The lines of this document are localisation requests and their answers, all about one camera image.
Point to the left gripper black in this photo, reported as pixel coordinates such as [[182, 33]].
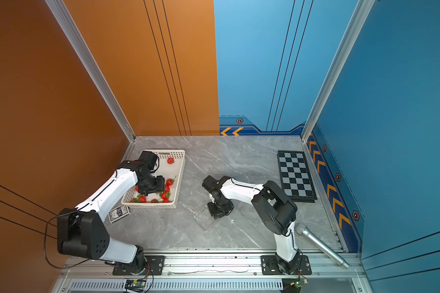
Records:
[[161, 187]]

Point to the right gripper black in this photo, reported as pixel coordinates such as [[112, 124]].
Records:
[[217, 214]]

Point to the white perforated plastic basket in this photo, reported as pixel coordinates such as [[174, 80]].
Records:
[[166, 170]]

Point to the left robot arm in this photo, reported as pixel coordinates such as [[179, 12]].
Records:
[[81, 231]]

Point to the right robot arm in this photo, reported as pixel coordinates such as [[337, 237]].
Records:
[[276, 210]]

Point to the black white chessboard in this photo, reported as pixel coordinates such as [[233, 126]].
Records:
[[295, 176]]

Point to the silver microphone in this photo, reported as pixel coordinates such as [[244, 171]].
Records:
[[304, 231]]

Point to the green circuit board left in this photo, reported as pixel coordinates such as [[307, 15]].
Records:
[[135, 286]]

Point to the green circuit board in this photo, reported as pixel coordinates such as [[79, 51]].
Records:
[[293, 285], [135, 286]]

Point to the green circuit board right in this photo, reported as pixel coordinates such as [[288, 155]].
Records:
[[293, 285]]

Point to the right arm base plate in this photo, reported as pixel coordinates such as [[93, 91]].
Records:
[[274, 265]]

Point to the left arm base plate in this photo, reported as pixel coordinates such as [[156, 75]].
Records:
[[146, 265]]

